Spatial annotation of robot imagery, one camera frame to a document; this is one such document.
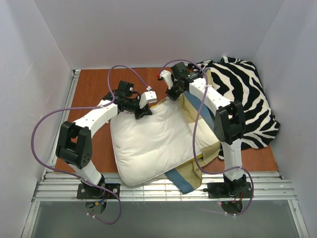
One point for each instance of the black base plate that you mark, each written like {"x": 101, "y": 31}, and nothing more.
{"x": 222, "y": 190}
{"x": 85, "y": 191}

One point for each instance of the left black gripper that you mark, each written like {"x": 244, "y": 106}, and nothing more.
{"x": 142, "y": 113}

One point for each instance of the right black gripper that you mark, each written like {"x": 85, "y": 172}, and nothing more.
{"x": 172, "y": 92}

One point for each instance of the beige blue patchwork pillowcase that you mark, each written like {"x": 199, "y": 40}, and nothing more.
{"x": 203, "y": 145}

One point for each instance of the white pillow yellow edge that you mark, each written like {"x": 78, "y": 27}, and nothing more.
{"x": 148, "y": 147}

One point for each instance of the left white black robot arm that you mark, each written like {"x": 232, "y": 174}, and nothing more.
{"x": 74, "y": 145}

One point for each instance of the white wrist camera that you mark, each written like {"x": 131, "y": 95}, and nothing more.
{"x": 166, "y": 76}
{"x": 147, "y": 98}

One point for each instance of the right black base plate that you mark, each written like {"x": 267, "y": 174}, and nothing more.
{"x": 222, "y": 190}

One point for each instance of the zebra print blanket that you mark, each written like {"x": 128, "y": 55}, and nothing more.
{"x": 239, "y": 80}

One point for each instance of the aluminium rail frame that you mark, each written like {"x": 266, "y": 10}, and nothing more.
{"x": 157, "y": 208}

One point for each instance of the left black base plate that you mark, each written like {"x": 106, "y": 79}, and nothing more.
{"x": 85, "y": 191}

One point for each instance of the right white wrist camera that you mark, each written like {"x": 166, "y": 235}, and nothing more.
{"x": 166, "y": 76}

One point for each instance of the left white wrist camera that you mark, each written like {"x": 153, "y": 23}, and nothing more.
{"x": 147, "y": 98}

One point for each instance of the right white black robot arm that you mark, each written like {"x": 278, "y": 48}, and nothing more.
{"x": 228, "y": 121}

